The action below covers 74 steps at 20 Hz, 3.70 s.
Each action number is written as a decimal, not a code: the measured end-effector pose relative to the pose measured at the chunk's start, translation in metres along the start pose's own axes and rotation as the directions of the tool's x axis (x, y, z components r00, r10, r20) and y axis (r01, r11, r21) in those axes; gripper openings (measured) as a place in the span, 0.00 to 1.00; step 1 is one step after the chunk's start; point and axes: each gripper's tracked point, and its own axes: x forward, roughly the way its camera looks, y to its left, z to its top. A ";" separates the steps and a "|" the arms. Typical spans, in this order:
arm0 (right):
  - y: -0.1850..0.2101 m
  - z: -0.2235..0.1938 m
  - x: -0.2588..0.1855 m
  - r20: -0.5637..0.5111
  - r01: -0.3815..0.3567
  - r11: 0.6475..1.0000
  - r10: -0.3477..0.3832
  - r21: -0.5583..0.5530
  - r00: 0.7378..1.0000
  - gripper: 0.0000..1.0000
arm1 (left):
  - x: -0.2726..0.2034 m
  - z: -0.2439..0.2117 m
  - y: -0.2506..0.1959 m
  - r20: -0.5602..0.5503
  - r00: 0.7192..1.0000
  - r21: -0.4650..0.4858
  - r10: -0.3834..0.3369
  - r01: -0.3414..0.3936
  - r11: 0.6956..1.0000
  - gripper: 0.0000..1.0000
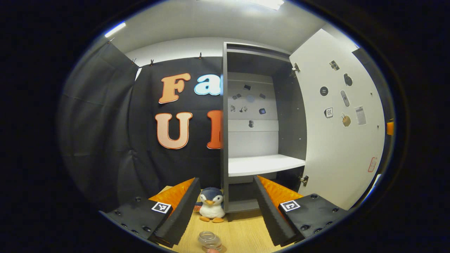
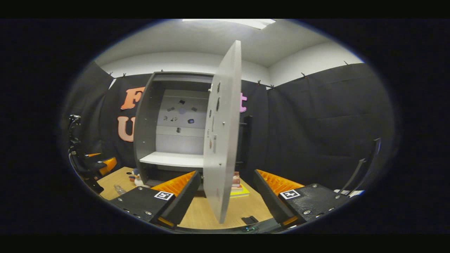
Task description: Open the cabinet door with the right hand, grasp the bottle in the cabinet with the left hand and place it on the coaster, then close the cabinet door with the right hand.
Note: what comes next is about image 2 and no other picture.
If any light grey cabinet door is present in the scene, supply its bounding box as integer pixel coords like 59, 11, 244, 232
203, 40, 242, 224

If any white cabinet shelf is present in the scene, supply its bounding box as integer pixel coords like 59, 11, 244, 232
139, 151, 205, 168

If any dark grey cabinet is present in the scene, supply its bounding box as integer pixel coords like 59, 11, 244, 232
133, 71, 215, 192

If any black backdrop cloth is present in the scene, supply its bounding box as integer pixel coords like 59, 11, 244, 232
63, 61, 396, 192

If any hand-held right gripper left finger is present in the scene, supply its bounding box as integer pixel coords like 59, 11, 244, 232
107, 171, 201, 231

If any small white toy figure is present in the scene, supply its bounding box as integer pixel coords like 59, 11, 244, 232
128, 168, 150, 187

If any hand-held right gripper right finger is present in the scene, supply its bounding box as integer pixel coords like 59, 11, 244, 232
253, 169, 352, 229

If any ceiling light panel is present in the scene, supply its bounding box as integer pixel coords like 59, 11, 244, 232
182, 19, 276, 30

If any yellow book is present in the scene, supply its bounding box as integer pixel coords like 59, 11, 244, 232
230, 186, 250, 198

